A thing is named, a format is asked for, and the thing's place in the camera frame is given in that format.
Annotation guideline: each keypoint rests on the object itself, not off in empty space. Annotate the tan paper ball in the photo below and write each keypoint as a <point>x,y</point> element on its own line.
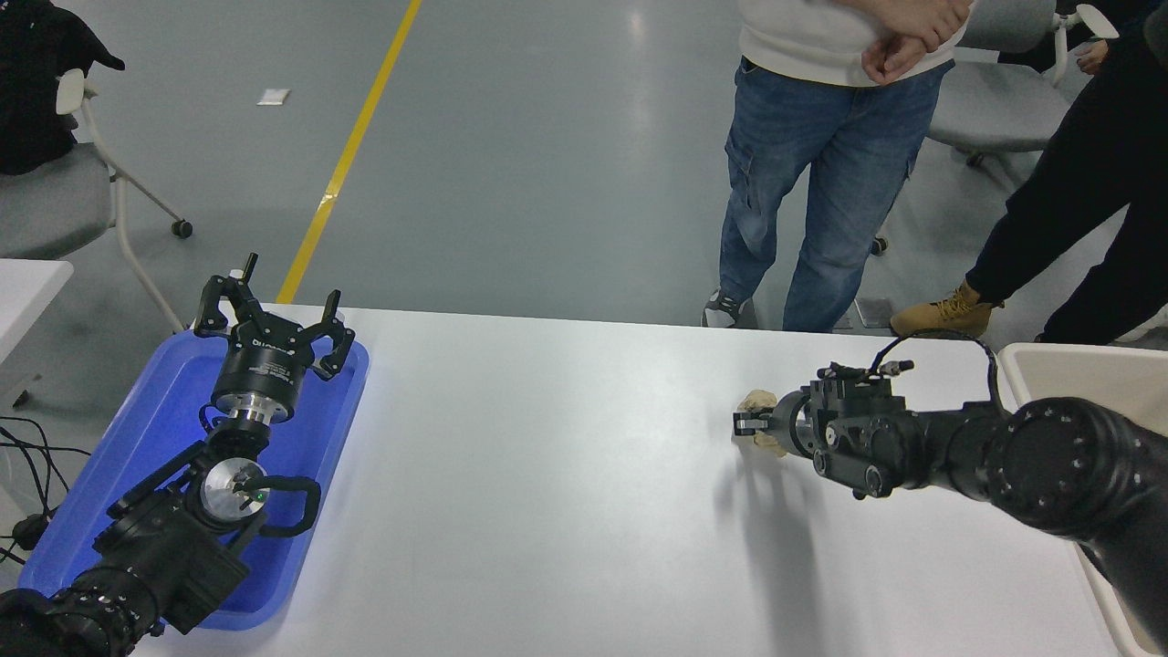
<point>757,400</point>

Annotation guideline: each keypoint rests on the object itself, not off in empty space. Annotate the person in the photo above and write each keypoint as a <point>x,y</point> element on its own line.
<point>1086,173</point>
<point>821,164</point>

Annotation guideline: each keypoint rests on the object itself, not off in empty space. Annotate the blue plastic tray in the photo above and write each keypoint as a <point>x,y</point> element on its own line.
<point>155,411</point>

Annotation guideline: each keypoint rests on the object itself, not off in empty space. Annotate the large pale bin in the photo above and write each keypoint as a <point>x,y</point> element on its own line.
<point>1077,374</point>

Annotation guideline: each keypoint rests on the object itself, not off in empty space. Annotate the black garment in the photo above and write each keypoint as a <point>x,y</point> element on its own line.
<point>32,82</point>

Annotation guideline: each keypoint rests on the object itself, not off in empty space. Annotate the person's hand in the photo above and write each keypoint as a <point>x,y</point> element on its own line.
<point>1092,57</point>

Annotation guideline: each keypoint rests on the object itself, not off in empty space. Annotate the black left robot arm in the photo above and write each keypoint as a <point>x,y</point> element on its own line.
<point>173,557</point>

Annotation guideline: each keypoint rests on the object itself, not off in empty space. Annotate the grey white office chair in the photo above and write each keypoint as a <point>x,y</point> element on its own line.
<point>995,109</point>
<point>55,201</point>

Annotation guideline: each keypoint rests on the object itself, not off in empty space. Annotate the metal floor plate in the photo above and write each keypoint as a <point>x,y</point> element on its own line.
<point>874,314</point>

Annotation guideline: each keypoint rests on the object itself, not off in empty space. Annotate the person's bare forearm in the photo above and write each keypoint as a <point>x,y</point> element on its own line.
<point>876,11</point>

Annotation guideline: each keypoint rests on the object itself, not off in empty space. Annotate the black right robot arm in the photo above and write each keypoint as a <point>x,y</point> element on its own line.
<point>1058,465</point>

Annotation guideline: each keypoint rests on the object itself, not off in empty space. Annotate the small white side table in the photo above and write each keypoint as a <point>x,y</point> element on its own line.
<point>23,292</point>

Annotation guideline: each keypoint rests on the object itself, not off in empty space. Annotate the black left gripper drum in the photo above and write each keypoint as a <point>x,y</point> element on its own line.
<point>260,370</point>

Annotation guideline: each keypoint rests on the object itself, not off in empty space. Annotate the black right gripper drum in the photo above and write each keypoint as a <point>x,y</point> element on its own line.
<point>787,424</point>

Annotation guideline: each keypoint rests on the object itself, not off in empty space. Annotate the person's left hand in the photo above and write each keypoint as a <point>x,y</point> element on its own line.
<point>894,59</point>

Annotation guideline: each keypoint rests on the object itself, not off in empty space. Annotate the person's right hand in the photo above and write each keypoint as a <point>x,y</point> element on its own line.
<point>940,23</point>

